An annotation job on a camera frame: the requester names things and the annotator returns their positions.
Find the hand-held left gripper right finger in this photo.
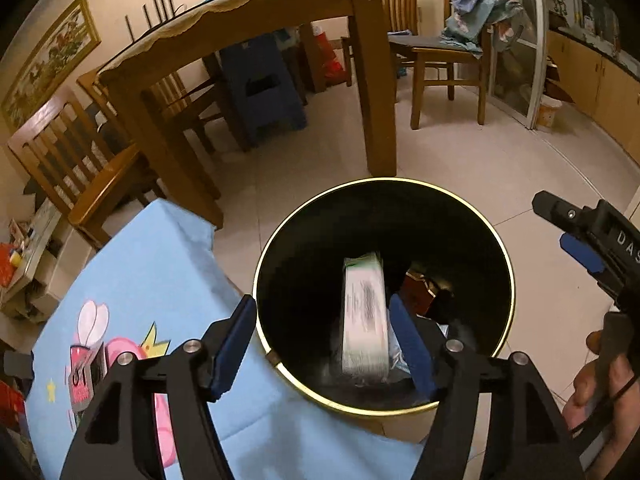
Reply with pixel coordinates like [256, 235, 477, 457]
[389, 292, 586, 480]

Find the person's right hand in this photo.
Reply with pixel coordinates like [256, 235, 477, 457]
[562, 330, 640, 431]

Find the white plastic bucket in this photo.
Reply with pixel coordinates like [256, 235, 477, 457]
[535, 95, 563, 131]

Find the blue plastic stool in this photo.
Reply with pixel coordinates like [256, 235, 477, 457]
[220, 32, 308, 148]

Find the green white carton box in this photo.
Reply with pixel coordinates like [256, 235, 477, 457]
[341, 251, 391, 376]

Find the black router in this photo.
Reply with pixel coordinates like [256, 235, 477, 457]
[124, 0, 181, 46]

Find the glass sliding door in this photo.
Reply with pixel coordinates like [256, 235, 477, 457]
[487, 0, 551, 131]

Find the red gift box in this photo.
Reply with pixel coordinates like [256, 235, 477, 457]
[0, 380, 26, 431]

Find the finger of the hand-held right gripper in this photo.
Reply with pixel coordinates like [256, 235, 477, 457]
[559, 232, 621, 303]
[531, 190, 601, 235]

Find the white coffee table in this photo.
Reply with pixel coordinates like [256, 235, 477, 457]
[0, 195, 71, 321]

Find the pink printed carton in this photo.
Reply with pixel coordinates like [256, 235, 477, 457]
[64, 341, 107, 413]

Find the beige lace table cover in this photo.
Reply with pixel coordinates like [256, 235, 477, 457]
[97, 0, 386, 78]

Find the orange plastic bag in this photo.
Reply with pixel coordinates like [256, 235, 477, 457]
[0, 242, 18, 286]

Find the wooden chair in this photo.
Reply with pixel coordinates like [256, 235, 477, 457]
[77, 67, 226, 156]
[410, 0, 493, 131]
[341, 0, 421, 88]
[7, 87, 166, 251]

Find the wooden dining table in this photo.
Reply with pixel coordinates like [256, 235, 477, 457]
[97, 0, 398, 228]

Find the red plastic bag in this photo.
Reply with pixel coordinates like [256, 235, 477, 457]
[312, 25, 351, 86]

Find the pile of clothes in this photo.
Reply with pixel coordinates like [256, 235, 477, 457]
[440, 0, 526, 53]

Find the framed landscape painting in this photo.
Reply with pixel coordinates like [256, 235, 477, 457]
[0, 0, 102, 133]

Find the blue cartoon pig tablecloth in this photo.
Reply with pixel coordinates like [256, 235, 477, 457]
[25, 197, 436, 480]

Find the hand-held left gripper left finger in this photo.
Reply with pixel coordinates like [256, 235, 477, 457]
[72, 294, 257, 480]

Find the grey seat cushion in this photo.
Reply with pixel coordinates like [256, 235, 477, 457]
[389, 34, 483, 54]

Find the black trash bin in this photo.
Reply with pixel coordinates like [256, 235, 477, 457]
[252, 177, 516, 417]

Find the wooden kitchen cabinet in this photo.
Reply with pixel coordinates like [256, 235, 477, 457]
[547, 27, 640, 171]

